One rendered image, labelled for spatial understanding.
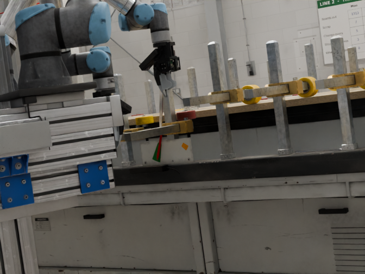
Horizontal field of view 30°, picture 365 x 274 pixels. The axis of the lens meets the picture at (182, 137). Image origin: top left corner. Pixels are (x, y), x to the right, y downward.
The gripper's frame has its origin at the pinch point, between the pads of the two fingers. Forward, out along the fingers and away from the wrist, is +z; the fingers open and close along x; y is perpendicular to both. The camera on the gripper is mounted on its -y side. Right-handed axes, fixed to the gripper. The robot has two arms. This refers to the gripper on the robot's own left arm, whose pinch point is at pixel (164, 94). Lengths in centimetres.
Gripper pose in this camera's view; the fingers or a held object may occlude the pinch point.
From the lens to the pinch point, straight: 271.0
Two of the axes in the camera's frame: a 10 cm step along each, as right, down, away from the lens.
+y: 8.3, -0.8, -5.5
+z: 1.3, 9.9, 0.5
